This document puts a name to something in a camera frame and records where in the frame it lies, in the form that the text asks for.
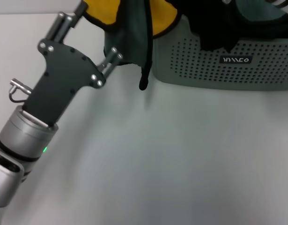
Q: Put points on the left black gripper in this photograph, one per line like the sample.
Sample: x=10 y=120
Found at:
x=61 y=77

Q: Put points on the green and yellow towel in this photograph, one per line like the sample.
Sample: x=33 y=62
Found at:
x=132 y=35

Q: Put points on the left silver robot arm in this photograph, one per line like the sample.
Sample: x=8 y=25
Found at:
x=24 y=138

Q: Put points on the grey-green perforated storage box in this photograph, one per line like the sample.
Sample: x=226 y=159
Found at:
x=204 y=70

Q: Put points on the teal towel with black trim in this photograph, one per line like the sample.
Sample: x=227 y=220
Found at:
x=258 y=10

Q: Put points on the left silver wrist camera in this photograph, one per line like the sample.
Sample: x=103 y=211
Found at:
x=5 y=187

